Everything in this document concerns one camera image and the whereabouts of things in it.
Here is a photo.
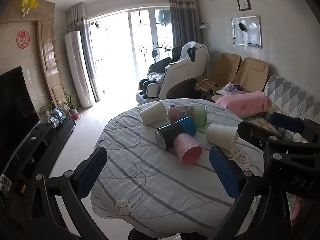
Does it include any black television cabinet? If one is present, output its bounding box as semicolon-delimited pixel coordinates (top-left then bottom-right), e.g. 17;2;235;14
0;116;77;207

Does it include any blue plastic cup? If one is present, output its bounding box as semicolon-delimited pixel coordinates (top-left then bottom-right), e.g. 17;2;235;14
179;117;197;137

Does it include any small photo card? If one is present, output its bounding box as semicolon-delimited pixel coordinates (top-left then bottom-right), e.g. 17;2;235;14
0;172;12;196

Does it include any pink and green clear cup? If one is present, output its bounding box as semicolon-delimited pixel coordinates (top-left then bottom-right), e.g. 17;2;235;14
168;105;208;128

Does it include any white standing air conditioner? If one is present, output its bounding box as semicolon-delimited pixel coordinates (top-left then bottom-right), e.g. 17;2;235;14
65;31;96;108

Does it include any wall whiteboard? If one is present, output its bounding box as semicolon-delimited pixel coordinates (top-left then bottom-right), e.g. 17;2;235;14
231;16;262;49

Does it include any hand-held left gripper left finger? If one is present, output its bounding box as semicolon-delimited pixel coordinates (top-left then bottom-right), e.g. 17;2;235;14
29;146;108;240

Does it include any white and black massage chair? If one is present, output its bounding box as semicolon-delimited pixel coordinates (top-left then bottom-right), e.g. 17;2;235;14
136;41;210;105

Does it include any standing photo frame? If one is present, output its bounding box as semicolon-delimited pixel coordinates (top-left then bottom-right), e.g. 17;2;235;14
52;106;68;124

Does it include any striped grey table cloth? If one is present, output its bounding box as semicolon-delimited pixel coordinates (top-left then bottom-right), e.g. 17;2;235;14
90;98;265;239

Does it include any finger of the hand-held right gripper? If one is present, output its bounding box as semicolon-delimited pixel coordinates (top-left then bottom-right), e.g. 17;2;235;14
237;121;284;146
269;112;320;141

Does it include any red round wall decoration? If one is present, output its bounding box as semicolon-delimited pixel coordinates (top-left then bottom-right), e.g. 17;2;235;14
16;30;31;49

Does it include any beige folding chair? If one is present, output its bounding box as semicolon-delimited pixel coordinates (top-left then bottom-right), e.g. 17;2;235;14
196;52;242;98
234;57;269;93

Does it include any white paper cup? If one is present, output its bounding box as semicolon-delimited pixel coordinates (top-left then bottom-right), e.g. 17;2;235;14
206;124;239;153
139;101;167;126

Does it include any white cloth on massage chair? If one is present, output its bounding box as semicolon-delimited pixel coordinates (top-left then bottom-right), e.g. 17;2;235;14
181;41;211;61

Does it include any black lamp stand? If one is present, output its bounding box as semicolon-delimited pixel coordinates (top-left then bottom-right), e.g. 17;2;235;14
151;46;173;63

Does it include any small potted plant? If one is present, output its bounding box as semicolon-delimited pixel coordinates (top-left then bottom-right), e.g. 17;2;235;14
41;101;56;118

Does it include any black cup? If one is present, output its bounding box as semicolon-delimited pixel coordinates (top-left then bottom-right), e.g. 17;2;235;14
154;123;186;151

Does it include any pink plastic cup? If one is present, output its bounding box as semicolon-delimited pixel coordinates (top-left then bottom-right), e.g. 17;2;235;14
173;133;203;165

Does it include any black television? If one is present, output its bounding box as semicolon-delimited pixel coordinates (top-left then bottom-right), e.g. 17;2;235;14
0;66;41;162

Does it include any sofa with patterned cover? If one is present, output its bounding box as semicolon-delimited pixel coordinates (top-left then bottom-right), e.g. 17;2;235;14
239;74;320;146

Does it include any potted plant in red pot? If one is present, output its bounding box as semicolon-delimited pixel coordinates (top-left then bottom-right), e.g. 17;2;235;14
62;92;80;121

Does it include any pink rolled towel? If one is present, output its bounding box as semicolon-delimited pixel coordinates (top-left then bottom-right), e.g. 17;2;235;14
215;92;268;118

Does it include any purple floral pillow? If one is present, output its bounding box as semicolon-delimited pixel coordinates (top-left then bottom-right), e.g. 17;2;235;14
216;83;247;96

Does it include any black framed wall picture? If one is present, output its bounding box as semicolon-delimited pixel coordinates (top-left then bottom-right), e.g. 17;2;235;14
236;0;251;12

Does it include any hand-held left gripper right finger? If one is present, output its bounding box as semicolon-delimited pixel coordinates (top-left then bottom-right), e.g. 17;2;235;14
209;146;292;240

